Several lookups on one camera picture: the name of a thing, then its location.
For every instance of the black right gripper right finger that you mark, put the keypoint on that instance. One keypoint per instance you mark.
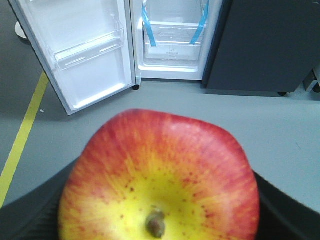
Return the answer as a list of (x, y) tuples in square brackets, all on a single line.
[(284, 218)]

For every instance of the dark grey fridge body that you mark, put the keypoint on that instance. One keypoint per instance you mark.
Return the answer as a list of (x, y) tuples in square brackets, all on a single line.
[(248, 45)]

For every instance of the clear lower door bin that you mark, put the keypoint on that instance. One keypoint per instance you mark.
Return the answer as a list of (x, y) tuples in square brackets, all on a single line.
[(89, 50)]

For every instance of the metal stand with round base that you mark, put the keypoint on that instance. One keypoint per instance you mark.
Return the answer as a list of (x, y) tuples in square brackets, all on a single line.
[(20, 32)]

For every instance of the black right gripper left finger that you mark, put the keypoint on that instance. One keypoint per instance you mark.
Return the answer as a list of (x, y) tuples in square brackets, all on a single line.
[(35, 215)]

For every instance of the open fridge door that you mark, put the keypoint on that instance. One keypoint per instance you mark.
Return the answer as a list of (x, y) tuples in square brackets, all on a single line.
[(55, 25)]

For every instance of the red yellow apple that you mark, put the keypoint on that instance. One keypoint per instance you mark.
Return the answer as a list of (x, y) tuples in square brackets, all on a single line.
[(148, 175)]

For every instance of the clear fridge crisper drawer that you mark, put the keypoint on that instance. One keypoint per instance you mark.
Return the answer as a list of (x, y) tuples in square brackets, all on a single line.
[(172, 41)]

